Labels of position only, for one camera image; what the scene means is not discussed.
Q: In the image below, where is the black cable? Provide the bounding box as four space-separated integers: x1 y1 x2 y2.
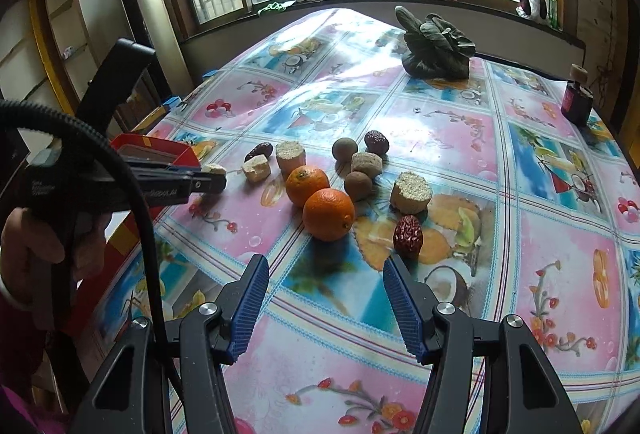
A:
0 98 187 410

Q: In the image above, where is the person's left hand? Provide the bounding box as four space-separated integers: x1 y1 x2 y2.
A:
1 208 112 313

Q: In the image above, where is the green bottle on sill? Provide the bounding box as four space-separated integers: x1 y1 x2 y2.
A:
547 0 559 29

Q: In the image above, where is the white standing air conditioner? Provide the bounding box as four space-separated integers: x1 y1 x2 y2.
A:
120 0 194 101

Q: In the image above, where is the brown round fruit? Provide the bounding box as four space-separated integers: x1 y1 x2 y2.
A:
332 137 358 163
344 171 373 201

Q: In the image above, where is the dark red bottle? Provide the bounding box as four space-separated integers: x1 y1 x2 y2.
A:
561 64 593 128

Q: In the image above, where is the red cardboard tray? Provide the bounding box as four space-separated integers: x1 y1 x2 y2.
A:
64 133 200 339

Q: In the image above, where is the colourful fruit print tablecloth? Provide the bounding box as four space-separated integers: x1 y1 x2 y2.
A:
151 9 639 433

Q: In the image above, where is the wrinkled red date front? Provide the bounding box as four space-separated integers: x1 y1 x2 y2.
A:
393 215 423 260

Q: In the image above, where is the brown round fruit front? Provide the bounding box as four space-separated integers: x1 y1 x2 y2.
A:
344 171 373 201

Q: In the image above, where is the blue foam block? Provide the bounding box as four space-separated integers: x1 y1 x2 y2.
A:
162 95 182 111

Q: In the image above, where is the orange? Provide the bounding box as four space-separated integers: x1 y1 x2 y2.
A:
285 165 330 208
303 188 356 243

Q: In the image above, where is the small pale cake chunk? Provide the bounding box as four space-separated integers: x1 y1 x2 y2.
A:
350 151 383 179

